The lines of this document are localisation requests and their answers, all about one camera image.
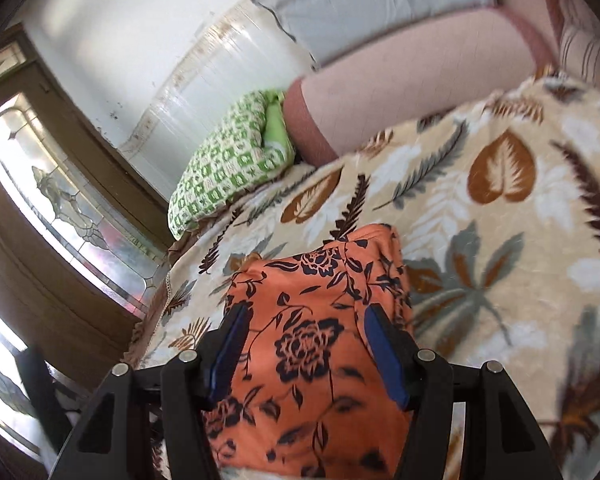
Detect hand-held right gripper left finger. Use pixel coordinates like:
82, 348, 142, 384
55, 302, 255, 480

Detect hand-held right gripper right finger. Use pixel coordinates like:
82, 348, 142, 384
364, 304, 563, 480

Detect orange floral shirt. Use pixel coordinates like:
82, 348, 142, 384
200, 224, 416, 480

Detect leaf print blanket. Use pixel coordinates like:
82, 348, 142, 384
125, 75, 600, 480

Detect brown wooden door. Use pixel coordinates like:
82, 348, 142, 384
0, 25, 181, 376

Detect green checked pillow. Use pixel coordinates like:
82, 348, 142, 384
167, 89, 296, 241

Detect stained glass door panel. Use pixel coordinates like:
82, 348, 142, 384
0, 92, 168, 318

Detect pink bolster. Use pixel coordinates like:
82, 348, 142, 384
285, 5, 556, 166

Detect grey pillow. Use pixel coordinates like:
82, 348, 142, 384
250, 0, 498, 71

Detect striped cushion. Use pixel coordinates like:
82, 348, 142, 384
555, 0, 600, 106

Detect pink cushion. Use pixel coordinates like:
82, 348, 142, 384
497, 0, 566, 68

